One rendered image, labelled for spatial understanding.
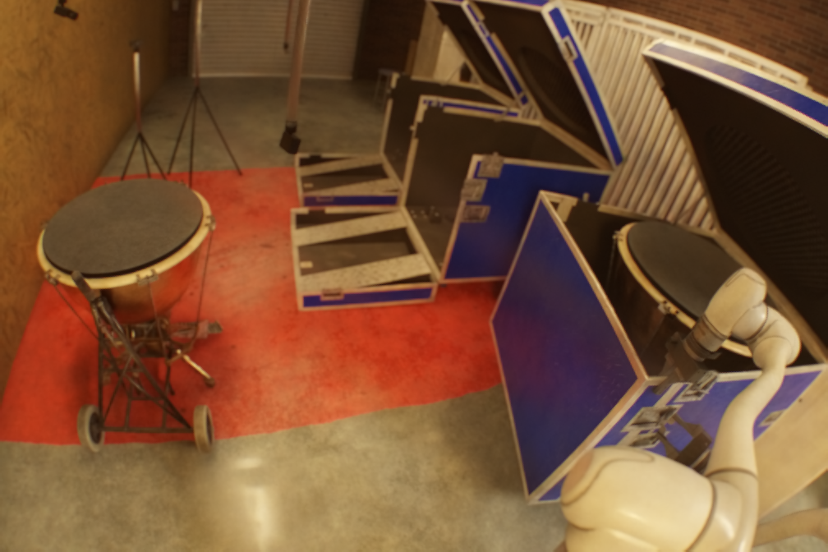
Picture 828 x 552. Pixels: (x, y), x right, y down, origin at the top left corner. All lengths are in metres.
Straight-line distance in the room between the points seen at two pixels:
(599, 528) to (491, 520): 1.24
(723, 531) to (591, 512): 0.20
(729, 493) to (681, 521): 0.10
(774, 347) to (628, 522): 0.62
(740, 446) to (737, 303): 0.38
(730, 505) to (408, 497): 1.33
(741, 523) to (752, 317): 0.52
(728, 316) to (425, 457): 1.32
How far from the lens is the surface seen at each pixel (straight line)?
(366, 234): 2.77
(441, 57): 4.79
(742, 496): 0.69
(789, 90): 1.30
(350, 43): 7.78
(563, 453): 1.43
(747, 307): 1.02
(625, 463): 0.57
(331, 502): 1.70
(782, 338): 1.06
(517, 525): 1.83
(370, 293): 2.27
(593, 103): 2.27
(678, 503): 0.58
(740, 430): 0.77
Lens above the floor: 1.60
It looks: 32 degrees down
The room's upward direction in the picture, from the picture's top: 13 degrees clockwise
